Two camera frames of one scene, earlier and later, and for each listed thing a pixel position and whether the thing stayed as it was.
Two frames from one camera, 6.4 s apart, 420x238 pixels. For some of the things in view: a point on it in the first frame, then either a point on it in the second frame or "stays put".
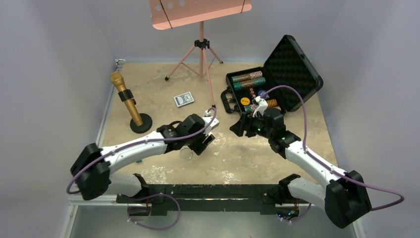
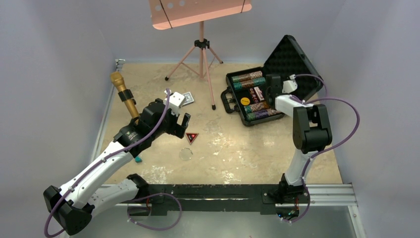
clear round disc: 186,154 stays put
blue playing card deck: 183,99 stays put
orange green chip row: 271,103 stays put
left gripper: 198,147 → 176,129
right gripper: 239,126 → 266,89
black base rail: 170,199 stays put
